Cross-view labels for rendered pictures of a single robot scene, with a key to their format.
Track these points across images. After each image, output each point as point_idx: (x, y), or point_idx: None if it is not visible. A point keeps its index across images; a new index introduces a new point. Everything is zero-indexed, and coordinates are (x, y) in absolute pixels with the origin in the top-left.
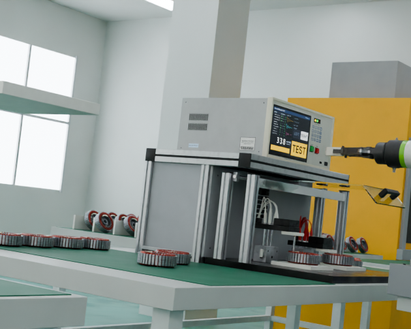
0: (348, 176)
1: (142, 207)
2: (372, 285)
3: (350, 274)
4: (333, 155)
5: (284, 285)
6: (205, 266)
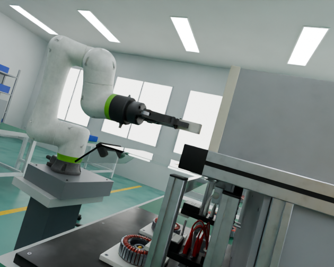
0: (184, 147)
1: None
2: (108, 215)
3: (124, 218)
4: (188, 131)
5: (154, 199)
6: (210, 231)
